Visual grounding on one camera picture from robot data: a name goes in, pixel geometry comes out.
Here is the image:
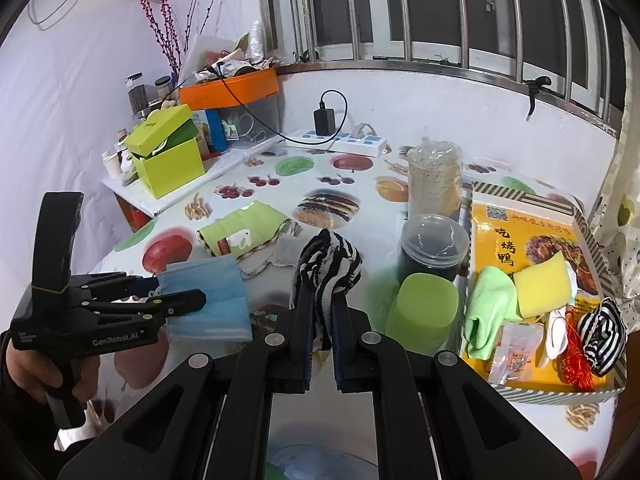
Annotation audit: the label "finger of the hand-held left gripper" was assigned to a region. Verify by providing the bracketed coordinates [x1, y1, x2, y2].
[70, 271, 163, 301]
[82, 288, 207, 323]

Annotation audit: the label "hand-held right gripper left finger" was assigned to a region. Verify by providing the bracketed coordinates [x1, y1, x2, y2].
[57, 285, 321, 480]

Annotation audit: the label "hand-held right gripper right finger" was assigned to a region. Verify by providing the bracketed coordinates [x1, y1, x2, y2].
[331, 295, 583, 480]

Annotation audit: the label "blue face mask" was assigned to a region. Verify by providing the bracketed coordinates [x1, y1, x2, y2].
[159, 255, 253, 343]

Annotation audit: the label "black white striped sock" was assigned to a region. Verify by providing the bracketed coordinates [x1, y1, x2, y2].
[291, 228, 363, 351]
[576, 297, 628, 378]

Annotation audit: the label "clear plastic packet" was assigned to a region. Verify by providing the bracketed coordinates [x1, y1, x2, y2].
[487, 321, 546, 387]

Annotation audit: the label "yellow cardboard tray striped rim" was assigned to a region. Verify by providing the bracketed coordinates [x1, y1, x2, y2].
[459, 181, 628, 407]

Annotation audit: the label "yellow sponge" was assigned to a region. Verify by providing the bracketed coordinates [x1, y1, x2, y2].
[513, 251, 578, 320]

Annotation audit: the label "red tassel knot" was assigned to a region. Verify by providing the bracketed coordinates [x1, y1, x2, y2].
[560, 310, 601, 392]

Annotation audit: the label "person's left hand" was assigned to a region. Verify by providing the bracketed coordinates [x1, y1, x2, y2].
[6, 345, 101, 406]

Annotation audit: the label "light green plastic cup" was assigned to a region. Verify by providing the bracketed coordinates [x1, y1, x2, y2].
[385, 272, 460, 356]

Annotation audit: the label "lime green cloth pouch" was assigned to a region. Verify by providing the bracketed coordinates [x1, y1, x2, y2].
[196, 201, 303, 281]

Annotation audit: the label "lime green cardboard box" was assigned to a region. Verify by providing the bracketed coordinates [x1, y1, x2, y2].
[124, 104, 207, 200]

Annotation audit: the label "dark jar clear lid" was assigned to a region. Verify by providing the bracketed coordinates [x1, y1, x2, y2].
[397, 214, 471, 286]

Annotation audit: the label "light green cloth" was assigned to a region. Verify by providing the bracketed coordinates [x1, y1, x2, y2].
[464, 265, 523, 361]

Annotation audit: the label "fruit print tablecloth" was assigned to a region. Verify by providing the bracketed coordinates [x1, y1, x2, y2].
[55, 142, 621, 480]

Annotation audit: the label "tall glass jar black lid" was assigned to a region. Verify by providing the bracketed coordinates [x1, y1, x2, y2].
[125, 74, 146, 116]

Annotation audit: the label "blue carton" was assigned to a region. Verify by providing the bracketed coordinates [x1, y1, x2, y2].
[205, 110, 229, 154]

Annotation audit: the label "white sock green trim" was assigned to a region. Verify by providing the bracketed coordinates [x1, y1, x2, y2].
[542, 307, 573, 361]

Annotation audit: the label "white power strip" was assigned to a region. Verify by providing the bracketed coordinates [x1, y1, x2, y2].
[285, 128, 390, 157]

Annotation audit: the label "clear storage box orange lid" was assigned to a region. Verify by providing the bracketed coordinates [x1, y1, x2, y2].
[179, 67, 282, 153]

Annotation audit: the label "branches with pink buds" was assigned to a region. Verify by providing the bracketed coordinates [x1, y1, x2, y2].
[140, 0, 231, 76]

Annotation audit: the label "black charger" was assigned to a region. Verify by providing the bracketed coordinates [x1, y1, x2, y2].
[313, 107, 336, 136]

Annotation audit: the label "pile of foil packets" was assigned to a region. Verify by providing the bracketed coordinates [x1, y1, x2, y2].
[192, 35, 278, 83]

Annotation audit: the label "metal window grille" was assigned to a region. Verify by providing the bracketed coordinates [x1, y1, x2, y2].
[260, 0, 626, 136]

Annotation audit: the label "white dotted curtain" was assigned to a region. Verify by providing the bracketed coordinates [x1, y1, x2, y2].
[587, 160, 640, 336]

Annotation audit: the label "black cable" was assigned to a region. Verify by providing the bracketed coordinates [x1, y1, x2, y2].
[217, 62, 349, 147]

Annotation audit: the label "black clip with strap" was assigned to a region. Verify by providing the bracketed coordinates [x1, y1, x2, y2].
[525, 76, 552, 121]

